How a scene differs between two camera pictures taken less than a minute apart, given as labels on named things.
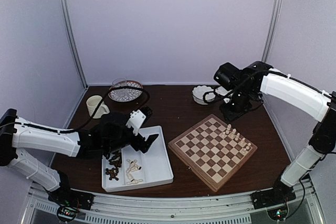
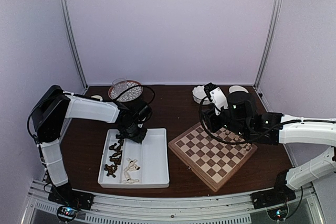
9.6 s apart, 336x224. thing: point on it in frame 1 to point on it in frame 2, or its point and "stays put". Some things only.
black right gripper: x=231 y=115 to x=209 y=119
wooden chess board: x=212 y=151 stays put
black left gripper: x=146 y=144 to x=138 y=139
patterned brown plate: x=125 y=95 stays put
